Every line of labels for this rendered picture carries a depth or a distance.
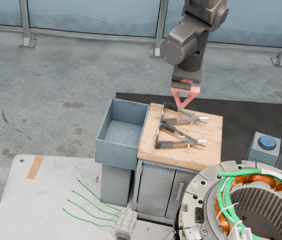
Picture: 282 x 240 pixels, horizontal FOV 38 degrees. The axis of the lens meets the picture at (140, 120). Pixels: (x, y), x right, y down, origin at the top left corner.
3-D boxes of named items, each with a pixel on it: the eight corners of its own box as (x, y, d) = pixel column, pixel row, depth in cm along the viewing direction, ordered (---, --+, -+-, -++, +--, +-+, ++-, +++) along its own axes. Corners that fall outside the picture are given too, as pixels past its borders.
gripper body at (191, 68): (171, 81, 93) (177, 54, 88) (175, 56, 101) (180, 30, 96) (200, 86, 93) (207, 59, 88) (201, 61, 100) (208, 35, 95)
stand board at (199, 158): (136, 158, 100) (137, 151, 99) (149, 108, 114) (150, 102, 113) (218, 175, 99) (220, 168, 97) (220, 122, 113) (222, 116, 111)
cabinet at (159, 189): (130, 218, 118) (138, 157, 100) (141, 170, 132) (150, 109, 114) (196, 233, 117) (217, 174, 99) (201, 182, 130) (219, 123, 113)
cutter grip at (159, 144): (156, 147, 98) (157, 143, 97) (156, 145, 99) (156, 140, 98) (172, 147, 99) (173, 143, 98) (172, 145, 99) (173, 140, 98)
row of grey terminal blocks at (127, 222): (129, 245, 112) (130, 237, 109) (112, 240, 112) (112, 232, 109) (139, 215, 119) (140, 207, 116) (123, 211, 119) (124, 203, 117)
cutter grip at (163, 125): (159, 128, 103) (160, 123, 102) (160, 126, 104) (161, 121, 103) (174, 134, 102) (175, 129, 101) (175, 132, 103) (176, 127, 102)
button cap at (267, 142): (273, 150, 108) (275, 147, 107) (258, 145, 108) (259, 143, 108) (275, 140, 110) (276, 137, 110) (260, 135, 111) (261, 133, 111)
